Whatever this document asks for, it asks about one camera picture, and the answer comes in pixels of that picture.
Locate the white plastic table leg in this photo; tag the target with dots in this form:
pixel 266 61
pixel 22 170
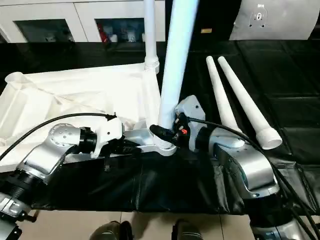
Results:
pixel 175 62
pixel 221 95
pixel 151 32
pixel 247 105

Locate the white plastic table top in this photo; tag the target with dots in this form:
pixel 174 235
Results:
pixel 75 85

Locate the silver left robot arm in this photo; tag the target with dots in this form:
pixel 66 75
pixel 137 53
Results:
pixel 50 150

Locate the dark left robot foot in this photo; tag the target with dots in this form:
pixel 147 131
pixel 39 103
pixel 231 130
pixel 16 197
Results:
pixel 110 231

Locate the dark robot foot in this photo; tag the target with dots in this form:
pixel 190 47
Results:
pixel 186 231
pixel 110 231

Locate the dark right robot foot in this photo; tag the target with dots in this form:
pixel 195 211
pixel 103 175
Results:
pixel 186 231

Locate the black metal floor bar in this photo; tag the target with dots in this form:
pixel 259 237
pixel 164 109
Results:
pixel 31 216

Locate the black table mat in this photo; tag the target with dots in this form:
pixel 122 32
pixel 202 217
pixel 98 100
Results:
pixel 287 87

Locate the glossy black box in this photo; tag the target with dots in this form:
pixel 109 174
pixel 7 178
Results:
pixel 215 15

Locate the white cabinet with glass doors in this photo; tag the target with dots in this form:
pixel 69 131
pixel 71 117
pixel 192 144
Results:
pixel 75 10

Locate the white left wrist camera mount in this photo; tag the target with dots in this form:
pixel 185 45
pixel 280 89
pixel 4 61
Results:
pixel 107 135

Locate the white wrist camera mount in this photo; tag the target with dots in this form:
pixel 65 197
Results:
pixel 107 135
pixel 192 107

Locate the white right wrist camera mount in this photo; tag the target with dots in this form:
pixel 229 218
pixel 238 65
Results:
pixel 192 107

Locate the white panel with round mount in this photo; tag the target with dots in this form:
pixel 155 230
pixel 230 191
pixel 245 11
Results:
pixel 287 25

